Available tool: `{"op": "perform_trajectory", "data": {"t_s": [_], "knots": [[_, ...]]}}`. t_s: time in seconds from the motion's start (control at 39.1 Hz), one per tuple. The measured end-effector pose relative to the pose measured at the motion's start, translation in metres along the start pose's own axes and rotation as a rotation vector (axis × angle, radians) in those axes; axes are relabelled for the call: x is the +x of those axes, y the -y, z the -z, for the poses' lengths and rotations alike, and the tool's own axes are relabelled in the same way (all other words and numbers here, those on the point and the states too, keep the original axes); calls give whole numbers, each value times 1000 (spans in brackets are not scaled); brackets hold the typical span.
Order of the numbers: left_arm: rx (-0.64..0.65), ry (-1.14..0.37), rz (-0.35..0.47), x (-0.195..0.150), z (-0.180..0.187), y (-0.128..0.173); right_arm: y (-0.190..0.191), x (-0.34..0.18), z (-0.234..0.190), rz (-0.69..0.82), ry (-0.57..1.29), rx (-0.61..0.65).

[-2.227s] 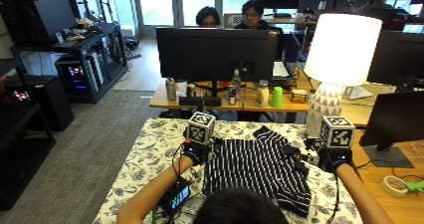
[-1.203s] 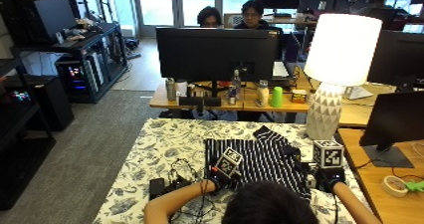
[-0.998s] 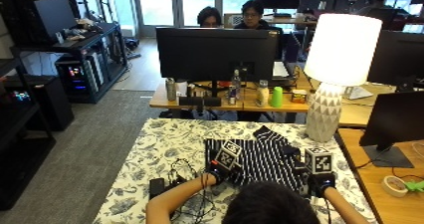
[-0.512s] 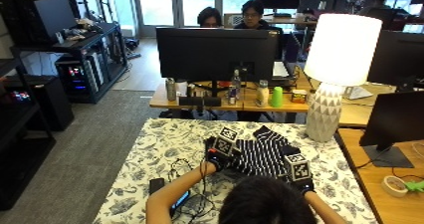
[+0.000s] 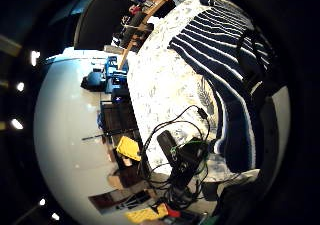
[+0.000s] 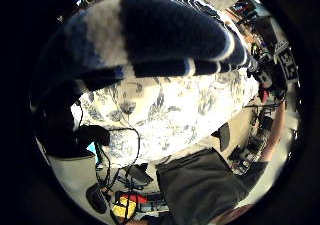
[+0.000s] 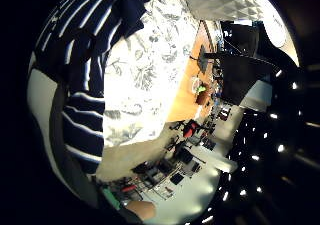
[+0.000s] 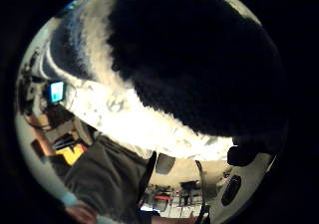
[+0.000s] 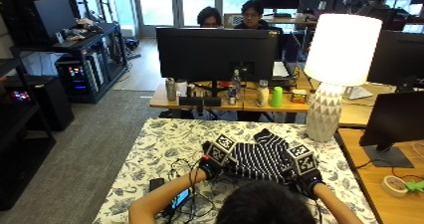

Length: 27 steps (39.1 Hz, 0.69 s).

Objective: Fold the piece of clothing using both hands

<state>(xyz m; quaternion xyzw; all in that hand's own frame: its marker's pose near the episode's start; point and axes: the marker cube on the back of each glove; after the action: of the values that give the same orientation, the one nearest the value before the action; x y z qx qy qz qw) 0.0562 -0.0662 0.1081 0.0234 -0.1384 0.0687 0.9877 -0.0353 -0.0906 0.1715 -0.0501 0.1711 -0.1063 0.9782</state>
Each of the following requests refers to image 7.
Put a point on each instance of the black office chair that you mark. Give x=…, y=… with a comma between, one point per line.
x=182, y=154

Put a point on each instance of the clear glass jar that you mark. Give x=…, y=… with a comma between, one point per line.
x=194, y=84

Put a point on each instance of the black desk lamp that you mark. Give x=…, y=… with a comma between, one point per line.
x=202, y=59

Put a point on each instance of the white grey floral tablecloth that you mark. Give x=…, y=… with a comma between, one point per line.
x=146, y=68

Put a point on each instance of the the person in striped shirt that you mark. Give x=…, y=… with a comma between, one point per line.
x=83, y=95

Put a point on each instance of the white quilted cushion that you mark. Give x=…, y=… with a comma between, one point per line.
x=223, y=3

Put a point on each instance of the potted green plant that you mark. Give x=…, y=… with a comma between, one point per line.
x=202, y=93

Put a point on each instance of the black panel screen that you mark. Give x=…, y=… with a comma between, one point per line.
x=241, y=75

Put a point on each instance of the red office chair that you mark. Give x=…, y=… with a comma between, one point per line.
x=190, y=130

